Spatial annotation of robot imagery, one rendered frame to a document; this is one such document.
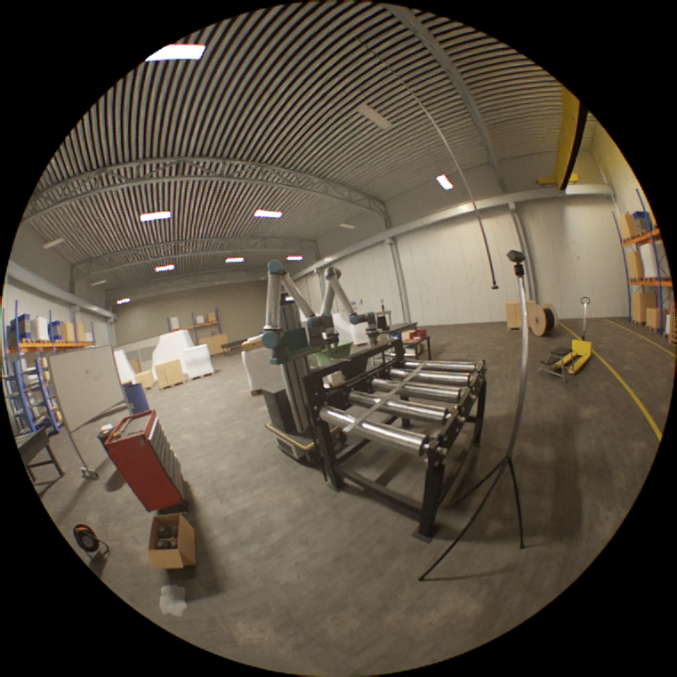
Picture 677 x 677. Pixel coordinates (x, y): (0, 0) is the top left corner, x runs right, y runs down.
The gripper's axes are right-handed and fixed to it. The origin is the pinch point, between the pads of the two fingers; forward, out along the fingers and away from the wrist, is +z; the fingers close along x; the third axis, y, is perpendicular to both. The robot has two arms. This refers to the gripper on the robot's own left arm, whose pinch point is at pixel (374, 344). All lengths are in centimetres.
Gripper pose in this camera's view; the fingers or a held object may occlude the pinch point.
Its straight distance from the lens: 212.8
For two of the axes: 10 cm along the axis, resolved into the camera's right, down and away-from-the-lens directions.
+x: 7.3, -2.1, 6.5
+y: 6.6, -0.2, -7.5
